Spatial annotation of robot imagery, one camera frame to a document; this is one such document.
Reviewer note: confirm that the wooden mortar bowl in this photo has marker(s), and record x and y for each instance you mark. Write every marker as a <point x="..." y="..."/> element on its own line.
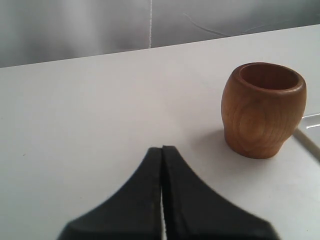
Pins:
<point x="261" y="106"/>

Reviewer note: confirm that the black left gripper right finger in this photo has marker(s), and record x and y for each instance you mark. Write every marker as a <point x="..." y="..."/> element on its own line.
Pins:
<point x="193" y="211"/>

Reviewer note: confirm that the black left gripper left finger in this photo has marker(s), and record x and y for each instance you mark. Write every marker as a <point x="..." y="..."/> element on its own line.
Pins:
<point x="132" y="213"/>

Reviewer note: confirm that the white rectangular plastic tray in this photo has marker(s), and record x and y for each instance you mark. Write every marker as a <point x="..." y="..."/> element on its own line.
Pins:
<point x="310" y="126"/>

